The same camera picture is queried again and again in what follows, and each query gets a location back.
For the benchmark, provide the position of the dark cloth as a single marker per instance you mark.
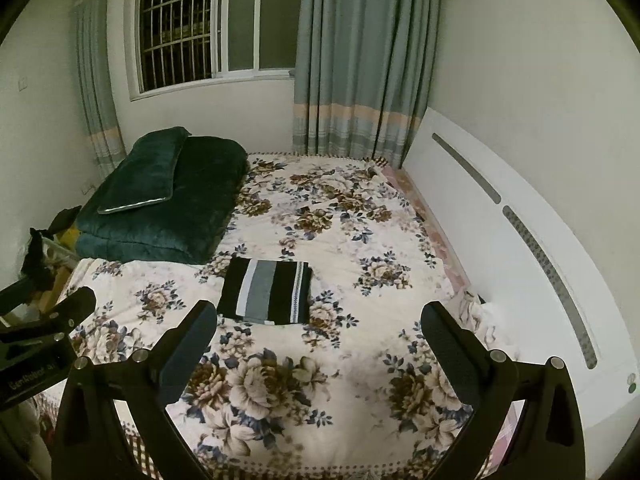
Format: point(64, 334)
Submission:
point(40, 255)

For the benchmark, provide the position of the checkered bed sheet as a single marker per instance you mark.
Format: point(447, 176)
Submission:
point(137, 442)

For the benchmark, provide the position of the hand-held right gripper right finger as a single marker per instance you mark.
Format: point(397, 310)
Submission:
point(444, 344)

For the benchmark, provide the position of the barred window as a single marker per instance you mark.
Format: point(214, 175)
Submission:
point(200, 25)

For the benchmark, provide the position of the dark green pillow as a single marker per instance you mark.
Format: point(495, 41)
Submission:
point(145, 170)

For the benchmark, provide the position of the white headboard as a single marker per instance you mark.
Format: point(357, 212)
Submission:
point(500, 240)

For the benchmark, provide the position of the black striped garment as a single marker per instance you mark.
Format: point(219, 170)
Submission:
point(265, 292)

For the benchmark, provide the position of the dark green quilt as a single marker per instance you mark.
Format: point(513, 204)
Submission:
point(200, 190)

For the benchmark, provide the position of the grey-green curtain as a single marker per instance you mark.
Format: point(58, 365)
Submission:
point(97, 85)
point(360, 70)

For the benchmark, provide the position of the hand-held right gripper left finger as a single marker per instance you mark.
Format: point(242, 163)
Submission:
point(196, 340)

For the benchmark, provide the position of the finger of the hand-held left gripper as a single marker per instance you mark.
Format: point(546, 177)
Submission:
point(20, 296)
point(75, 306)

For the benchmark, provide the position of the white floral blanket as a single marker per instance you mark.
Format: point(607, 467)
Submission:
point(310, 240)

